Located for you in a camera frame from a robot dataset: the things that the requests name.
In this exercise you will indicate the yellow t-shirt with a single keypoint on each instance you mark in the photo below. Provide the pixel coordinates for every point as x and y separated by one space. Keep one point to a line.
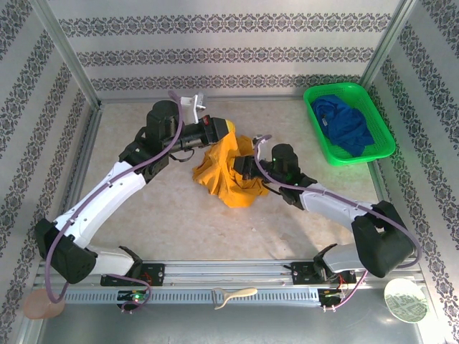
218 172

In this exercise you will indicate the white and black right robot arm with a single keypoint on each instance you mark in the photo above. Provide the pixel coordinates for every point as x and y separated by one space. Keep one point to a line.
333 208

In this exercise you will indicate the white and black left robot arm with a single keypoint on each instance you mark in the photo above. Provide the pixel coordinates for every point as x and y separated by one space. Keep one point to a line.
100 200

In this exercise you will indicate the blue t-shirt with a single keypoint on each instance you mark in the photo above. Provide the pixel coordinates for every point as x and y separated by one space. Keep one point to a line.
344 125

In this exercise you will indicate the green plastic basket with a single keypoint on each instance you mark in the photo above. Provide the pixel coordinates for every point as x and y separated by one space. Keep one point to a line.
333 87

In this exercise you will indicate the round green patterned disc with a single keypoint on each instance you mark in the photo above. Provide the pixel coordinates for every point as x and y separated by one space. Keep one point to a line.
405 301

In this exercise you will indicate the pink round disc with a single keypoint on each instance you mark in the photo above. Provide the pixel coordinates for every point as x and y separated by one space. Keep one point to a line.
36 308

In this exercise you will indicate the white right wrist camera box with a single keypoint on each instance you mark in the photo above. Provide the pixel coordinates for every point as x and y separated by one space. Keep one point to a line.
261 140

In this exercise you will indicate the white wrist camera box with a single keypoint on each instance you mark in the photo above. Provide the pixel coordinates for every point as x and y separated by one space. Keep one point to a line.
261 140
190 104

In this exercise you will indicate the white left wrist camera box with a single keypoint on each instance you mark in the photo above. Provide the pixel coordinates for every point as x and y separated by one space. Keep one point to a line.
190 104

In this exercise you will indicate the aluminium side rail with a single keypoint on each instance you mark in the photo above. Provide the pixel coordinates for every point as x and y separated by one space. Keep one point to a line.
376 172
94 120

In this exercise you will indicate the aluminium back rail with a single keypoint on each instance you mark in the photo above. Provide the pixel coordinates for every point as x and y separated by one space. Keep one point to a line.
233 99

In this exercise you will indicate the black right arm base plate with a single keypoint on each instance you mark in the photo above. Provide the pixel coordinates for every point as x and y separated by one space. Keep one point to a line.
301 274

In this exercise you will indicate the aluminium frame post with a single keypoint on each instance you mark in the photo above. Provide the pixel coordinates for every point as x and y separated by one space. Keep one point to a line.
387 39
64 53

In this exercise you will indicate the aluminium mounting rail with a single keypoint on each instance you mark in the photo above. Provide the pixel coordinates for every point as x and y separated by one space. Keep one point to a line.
233 270

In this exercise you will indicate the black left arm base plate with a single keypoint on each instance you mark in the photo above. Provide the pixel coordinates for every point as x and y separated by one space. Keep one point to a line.
156 274

